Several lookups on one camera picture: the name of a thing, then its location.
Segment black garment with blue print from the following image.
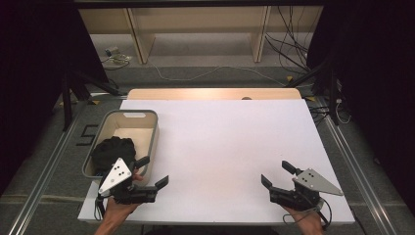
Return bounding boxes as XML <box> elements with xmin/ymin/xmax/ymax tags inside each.
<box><xmin>91</xmin><ymin>135</ymin><xmax>137</xmax><ymax>175</ymax></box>

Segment white floor cable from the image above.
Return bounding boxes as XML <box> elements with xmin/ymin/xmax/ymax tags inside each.
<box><xmin>148</xmin><ymin>60</ymin><xmax>288</xmax><ymax>87</ymax></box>

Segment wooden table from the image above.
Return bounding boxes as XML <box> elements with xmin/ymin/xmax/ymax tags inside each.
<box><xmin>126</xmin><ymin>87</ymin><xmax>301</xmax><ymax>101</ymax></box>

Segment black metal stand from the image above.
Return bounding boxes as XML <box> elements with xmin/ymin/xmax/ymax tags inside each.
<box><xmin>60</xmin><ymin>70</ymin><xmax>128</xmax><ymax>131</ymax></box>
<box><xmin>285</xmin><ymin>58</ymin><xmax>341</xmax><ymax>126</ymax></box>

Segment wooden shelf unit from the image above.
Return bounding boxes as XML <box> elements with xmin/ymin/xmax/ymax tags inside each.
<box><xmin>77</xmin><ymin>6</ymin><xmax>324</xmax><ymax>65</ymax></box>

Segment black cable bundle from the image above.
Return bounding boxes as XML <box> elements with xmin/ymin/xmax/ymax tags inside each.
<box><xmin>263</xmin><ymin>6</ymin><xmax>311</xmax><ymax>73</ymax></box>

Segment grey-rimmed beige basket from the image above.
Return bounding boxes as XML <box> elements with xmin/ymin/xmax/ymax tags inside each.
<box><xmin>81</xmin><ymin>109</ymin><xmax>160</xmax><ymax>187</ymax></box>

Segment floor cables beside stand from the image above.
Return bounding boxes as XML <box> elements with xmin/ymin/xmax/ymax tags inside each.
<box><xmin>307</xmin><ymin>97</ymin><xmax>352</xmax><ymax>125</ymax></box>

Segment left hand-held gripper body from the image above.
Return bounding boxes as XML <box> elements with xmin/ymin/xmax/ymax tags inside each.
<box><xmin>97</xmin><ymin>157</ymin><xmax>159</xmax><ymax>206</ymax></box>

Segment aluminium floor rail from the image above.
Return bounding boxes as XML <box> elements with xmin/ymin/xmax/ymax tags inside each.
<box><xmin>8</xmin><ymin>101</ymin><xmax>91</xmax><ymax>235</ymax></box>
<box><xmin>314</xmin><ymin>97</ymin><xmax>397</xmax><ymax>235</ymax></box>

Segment power adapter with cables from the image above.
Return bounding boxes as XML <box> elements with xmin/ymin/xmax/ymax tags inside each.
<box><xmin>101</xmin><ymin>45</ymin><xmax>133</xmax><ymax>71</ymax></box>

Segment white board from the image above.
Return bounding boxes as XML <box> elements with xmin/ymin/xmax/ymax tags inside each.
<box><xmin>77</xmin><ymin>99</ymin><xmax>355</xmax><ymax>226</ymax></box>

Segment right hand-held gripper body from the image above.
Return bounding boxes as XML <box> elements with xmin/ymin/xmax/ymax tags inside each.
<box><xmin>269</xmin><ymin>167</ymin><xmax>345</xmax><ymax>212</ymax></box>

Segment person's right hand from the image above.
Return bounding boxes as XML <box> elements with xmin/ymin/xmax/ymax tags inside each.
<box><xmin>283</xmin><ymin>205</ymin><xmax>325</xmax><ymax>230</ymax></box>

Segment person's left hand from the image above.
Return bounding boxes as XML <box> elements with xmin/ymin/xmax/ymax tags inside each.
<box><xmin>105</xmin><ymin>171</ymin><xmax>145</xmax><ymax>219</ymax></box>

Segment black curtain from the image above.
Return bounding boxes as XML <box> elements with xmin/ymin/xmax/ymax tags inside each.
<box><xmin>0</xmin><ymin>0</ymin><xmax>110</xmax><ymax>197</ymax></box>
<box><xmin>306</xmin><ymin>0</ymin><xmax>415</xmax><ymax>209</ymax></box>

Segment right hand-held gripper cable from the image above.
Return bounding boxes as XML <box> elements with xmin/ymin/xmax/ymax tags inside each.
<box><xmin>282</xmin><ymin>197</ymin><xmax>333</xmax><ymax>230</ymax></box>

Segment left hand-held gripper cable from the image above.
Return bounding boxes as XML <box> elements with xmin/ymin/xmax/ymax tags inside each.
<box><xmin>93</xmin><ymin>195</ymin><xmax>108</xmax><ymax>221</ymax></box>

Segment hand-held gripper cable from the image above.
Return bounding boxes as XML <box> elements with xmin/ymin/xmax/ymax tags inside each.
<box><xmin>282</xmin><ymin>197</ymin><xmax>333</xmax><ymax>230</ymax></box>
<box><xmin>93</xmin><ymin>195</ymin><xmax>108</xmax><ymax>221</ymax></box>

